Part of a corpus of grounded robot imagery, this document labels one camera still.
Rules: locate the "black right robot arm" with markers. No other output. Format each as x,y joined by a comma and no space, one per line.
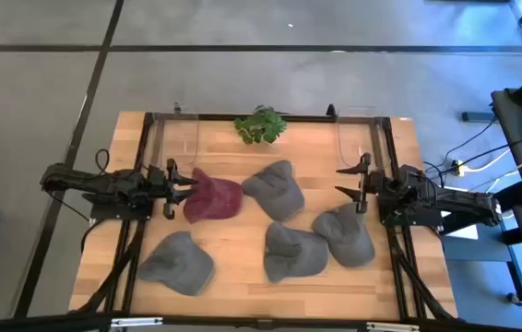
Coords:
454,200

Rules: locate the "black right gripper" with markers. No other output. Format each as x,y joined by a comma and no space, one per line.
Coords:
377,182

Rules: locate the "silver metal bracket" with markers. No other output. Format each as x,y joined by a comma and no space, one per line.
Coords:
392,327
136,322

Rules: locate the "black floor stand foot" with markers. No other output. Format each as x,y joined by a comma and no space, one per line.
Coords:
475,117

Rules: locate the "black clamp knob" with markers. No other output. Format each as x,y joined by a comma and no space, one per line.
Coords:
331,110

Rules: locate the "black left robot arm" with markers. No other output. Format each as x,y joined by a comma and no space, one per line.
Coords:
86,182

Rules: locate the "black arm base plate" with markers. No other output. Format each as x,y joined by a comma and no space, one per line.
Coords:
118,213
420,221

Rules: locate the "black aluminium table frame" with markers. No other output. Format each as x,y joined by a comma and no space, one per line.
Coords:
265,117

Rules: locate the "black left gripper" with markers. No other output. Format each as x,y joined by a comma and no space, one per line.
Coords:
159,186

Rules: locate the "maroon cap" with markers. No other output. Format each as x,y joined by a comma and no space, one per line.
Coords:
215,200

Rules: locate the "grey cap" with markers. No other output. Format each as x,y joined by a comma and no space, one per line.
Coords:
346,235
291,253
279,191
180,265

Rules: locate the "green potted plant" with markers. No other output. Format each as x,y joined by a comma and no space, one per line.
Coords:
261,126

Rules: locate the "yellow white power strip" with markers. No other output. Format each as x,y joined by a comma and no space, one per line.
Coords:
459,168

